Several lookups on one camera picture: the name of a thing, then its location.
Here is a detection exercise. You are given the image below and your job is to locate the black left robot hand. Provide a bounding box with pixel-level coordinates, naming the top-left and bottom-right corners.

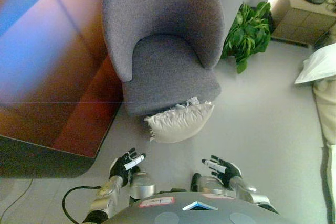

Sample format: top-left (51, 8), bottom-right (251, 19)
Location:
top-left (109, 147), bottom-right (147, 187)

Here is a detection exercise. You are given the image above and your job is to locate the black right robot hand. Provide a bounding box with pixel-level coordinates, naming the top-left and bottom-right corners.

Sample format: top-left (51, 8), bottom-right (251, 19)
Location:
top-left (201, 154), bottom-right (243, 190)

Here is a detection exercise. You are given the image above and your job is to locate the beige fringed pillow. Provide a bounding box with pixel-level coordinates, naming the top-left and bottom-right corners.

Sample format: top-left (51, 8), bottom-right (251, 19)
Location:
top-left (143, 97), bottom-right (215, 144)

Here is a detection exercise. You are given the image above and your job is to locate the white bed pillow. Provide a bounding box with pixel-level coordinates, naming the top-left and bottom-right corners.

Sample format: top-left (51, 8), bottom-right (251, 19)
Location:
top-left (293, 42), bottom-right (336, 85)

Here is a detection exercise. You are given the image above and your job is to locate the silver right robot leg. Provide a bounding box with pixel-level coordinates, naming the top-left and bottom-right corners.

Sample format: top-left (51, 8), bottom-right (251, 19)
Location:
top-left (190, 173), bottom-right (228, 196)

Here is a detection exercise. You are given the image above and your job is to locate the silver robot leg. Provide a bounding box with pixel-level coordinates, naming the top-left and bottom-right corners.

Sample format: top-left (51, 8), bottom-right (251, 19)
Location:
top-left (190, 173), bottom-right (228, 196)
top-left (129, 170), bottom-right (156, 202)

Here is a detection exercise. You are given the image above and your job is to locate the silver left robot leg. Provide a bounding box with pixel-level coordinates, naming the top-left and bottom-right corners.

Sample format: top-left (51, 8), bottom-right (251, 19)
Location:
top-left (129, 170), bottom-right (156, 202)

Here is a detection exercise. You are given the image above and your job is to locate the grey robot torso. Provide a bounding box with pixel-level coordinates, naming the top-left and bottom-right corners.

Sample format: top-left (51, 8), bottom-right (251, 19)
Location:
top-left (101, 188), bottom-right (292, 224)

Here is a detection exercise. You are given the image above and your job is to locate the cream bed blanket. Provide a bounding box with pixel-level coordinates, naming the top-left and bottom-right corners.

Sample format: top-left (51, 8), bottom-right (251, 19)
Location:
top-left (311, 79), bottom-right (336, 149)

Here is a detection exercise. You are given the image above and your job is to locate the glossy wooden table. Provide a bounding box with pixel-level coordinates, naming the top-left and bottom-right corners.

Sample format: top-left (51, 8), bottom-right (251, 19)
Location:
top-left (0, 0), bottom-right (124, 179)

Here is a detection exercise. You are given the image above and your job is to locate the grey fabric armchair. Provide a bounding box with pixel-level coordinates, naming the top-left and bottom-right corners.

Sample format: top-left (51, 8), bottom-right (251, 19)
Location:
top-left (101, 0), bottom-right (226, 117)

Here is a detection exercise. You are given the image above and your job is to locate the green potted plant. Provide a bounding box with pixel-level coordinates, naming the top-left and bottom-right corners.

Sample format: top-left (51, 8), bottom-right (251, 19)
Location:
top-left (220, 1), bottom-right (272, 74)

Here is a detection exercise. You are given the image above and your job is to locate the beige bedside cabinet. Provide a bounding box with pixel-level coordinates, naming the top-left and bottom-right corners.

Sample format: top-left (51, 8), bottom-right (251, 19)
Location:
top-left (269, 0), bottom-right (336, 47)

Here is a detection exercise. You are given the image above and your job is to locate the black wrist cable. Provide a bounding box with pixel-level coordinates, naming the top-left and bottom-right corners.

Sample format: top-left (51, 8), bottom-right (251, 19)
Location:
top-left (61, 185), bottom-right (101, 224)

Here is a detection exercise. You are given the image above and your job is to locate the thin grey floor cable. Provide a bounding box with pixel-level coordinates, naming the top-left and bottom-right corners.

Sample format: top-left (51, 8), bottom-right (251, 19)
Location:
top-left (0, 178), bottom-right (34, 223)

